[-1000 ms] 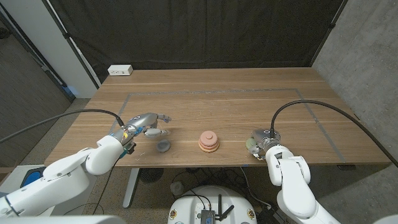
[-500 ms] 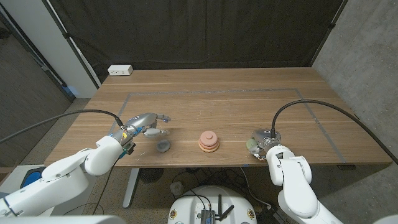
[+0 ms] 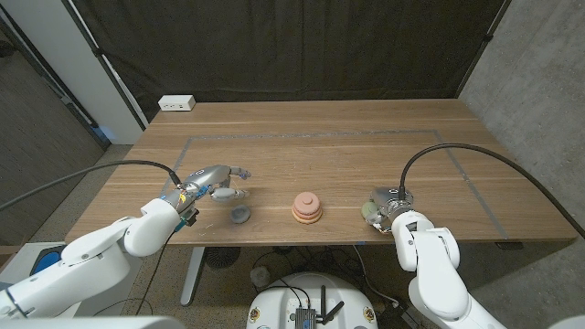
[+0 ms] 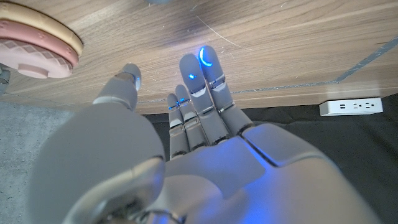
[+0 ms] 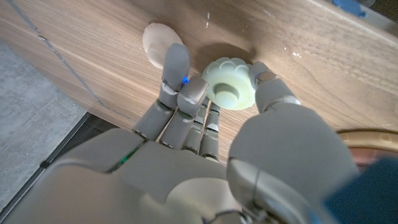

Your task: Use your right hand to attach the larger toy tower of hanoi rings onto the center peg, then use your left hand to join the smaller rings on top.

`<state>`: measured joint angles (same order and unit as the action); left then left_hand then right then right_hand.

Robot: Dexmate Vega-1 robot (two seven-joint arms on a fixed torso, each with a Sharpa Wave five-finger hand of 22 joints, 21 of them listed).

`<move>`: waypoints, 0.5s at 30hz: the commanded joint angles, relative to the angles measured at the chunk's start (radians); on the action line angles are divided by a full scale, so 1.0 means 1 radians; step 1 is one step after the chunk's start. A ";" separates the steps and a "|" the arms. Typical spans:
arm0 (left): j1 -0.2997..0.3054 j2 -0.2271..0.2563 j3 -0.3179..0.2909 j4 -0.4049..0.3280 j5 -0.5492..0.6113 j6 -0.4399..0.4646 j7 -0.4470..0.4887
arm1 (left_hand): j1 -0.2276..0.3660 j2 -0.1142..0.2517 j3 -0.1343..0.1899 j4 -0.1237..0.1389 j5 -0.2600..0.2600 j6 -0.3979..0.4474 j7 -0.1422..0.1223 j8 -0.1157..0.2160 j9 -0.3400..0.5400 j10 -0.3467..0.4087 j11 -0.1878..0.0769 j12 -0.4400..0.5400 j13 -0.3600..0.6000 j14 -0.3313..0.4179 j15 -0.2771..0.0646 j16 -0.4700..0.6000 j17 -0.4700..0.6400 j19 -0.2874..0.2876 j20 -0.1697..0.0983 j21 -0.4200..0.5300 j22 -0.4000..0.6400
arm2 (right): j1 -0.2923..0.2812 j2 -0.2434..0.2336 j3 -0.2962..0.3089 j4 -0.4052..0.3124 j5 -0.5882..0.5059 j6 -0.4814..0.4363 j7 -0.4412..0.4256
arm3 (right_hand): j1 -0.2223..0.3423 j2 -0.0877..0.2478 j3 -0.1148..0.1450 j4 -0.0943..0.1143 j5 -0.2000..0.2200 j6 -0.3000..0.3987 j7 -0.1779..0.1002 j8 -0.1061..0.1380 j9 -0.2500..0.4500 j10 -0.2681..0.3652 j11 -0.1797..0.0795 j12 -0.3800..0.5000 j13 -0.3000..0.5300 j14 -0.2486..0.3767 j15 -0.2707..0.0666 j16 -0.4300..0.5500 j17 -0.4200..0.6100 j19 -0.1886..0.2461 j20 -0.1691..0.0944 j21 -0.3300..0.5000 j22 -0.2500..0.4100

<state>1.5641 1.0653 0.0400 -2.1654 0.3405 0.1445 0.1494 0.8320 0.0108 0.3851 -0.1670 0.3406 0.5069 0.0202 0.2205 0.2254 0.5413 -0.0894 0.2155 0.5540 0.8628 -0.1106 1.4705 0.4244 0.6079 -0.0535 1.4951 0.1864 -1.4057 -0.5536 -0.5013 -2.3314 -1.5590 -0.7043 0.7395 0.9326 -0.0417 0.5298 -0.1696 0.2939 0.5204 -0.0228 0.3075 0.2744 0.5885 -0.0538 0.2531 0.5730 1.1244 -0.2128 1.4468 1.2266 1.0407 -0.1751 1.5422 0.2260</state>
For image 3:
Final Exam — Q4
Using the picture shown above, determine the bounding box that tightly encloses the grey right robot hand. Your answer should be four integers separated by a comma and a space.
364, 186, 415, 229

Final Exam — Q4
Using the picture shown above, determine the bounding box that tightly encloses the coral red toy ring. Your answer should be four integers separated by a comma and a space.
292, 207, 324, 221

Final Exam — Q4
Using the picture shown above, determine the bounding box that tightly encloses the black backdrop stand pole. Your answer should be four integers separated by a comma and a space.
454, 0, 513, 100
61, 0, 150, 132

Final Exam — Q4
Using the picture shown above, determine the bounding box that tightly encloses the round black fan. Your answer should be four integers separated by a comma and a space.
204, 246, 241, 270

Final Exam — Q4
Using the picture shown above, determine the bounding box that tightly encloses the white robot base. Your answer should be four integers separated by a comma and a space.
246, 272, 379, 329

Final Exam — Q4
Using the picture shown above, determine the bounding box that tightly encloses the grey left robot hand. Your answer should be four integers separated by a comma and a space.
159, 164, 252, 216

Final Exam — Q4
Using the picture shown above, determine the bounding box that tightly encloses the blue foot pedal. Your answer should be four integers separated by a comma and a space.
29, 245, 69, 277

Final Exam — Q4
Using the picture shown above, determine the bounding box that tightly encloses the grey round floor object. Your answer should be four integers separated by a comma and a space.
250, 266, 271, 288

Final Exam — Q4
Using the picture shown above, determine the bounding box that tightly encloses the small grey toy ring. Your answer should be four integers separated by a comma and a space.
229, 204, 252, 225

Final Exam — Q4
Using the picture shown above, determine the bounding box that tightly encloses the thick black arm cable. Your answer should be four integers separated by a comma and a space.
0, 159, 183, 212
399, 143, 585, 239

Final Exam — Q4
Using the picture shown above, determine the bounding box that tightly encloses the large orange toy ring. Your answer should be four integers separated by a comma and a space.
292, 213, 324, 226

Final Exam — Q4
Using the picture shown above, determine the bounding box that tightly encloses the white power strip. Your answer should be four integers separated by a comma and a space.
157, 94, 197, 111

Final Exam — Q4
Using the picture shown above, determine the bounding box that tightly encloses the radio module with antennas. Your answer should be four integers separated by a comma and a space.
294, 285, 345, 329

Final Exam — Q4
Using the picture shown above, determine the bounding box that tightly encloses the black backdrop curtain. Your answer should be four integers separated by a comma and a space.
70, 0, 508, 121

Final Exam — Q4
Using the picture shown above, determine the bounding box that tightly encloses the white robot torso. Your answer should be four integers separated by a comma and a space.
0, 314, 186, 329

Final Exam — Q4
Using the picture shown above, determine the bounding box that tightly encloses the light pink toy ring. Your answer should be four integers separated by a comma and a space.
293, 191, 322, 213

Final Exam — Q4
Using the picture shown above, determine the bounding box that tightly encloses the green toy ring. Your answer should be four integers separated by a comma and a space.
360, 200, 379, 221

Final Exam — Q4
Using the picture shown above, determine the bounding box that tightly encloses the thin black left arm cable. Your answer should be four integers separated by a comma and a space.
134, 232, 175, 316

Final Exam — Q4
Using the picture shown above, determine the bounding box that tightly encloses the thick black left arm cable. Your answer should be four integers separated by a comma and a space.
0, 159, 183, 212

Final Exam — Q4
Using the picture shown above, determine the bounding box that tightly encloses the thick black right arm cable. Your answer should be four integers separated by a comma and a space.
399, 143, 585, 239

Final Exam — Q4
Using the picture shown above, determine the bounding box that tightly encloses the black power adapter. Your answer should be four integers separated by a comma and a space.
377, 301, 420, 329

